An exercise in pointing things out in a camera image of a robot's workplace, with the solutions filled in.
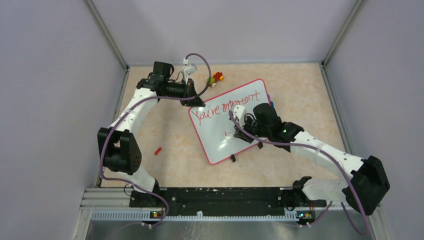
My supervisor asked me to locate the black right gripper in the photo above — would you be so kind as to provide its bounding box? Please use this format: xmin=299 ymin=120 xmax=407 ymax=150
xmin=234 ymin=115 xmax=271 ymax=144

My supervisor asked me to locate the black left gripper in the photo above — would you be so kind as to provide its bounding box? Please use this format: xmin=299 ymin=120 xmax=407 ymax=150
xmin=164 ymin=77 xmax=206 ymax=107

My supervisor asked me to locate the pink framed whiteboard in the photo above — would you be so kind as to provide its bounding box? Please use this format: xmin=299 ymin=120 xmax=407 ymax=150
xmin=188 ymin=78 xmax=269 ymax=165

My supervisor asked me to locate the red marker cap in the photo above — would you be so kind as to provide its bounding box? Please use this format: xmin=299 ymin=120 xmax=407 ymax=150
xmin=154 ymin=147 xmax=162 ymax=156

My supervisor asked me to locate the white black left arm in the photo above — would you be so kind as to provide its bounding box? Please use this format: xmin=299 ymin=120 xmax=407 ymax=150
xmin=97 ymin=60 xmax=205 ymax=207

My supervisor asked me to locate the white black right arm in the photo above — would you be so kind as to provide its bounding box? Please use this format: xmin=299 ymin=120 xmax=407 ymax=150
xmin=229 ymin=103 xmax=390 ymax=216

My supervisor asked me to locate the colourful toy car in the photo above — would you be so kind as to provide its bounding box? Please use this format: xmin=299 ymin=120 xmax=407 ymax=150
xmin=206 ymin=71 xmax=224 ymax=88

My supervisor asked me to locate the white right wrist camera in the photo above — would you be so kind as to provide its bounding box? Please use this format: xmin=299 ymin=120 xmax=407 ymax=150
xmin=230 ymin=105 xmax=247 ymax=127

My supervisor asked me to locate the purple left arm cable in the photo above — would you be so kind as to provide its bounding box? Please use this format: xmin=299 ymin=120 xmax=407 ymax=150
xmin=98 ymin=52 xmax=212 ymax=229

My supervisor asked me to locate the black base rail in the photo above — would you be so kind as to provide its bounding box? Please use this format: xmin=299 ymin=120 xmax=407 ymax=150
xmin=129 ymin=187 xmax=327 ymax=217

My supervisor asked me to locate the grey cable duct strip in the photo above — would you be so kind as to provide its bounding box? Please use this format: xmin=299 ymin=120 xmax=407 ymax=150
xmin=91 ymin=210 xmax=299 ymax=222

